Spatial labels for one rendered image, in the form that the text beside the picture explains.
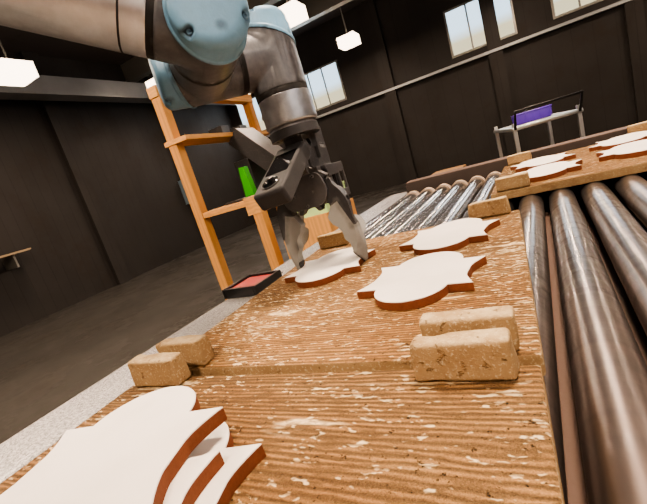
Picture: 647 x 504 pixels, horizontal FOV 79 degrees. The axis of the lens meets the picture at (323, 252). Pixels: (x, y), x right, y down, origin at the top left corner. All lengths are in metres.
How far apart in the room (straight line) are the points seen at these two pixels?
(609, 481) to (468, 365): 0.08
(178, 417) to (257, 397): 0.06
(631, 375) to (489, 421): 0.10
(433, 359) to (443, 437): 0.05
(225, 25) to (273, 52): 0.17
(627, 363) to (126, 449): 0.29
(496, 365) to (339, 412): 0.10
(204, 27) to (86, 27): 0.10
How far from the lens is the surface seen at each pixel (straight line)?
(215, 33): 0.40
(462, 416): 0.23
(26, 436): 0.52
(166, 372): 0.38
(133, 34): 0.43
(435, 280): 0.40
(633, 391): 0.28
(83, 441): 0.30
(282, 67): 0.56
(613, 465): 0.24
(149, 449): 0.25
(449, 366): 0.25
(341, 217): 0.54
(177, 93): 0.54
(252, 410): 0.30
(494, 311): 0.27
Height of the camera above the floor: 1.08
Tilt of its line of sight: 12 degrees down
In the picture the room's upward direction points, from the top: 17 degrees counter-clockwise
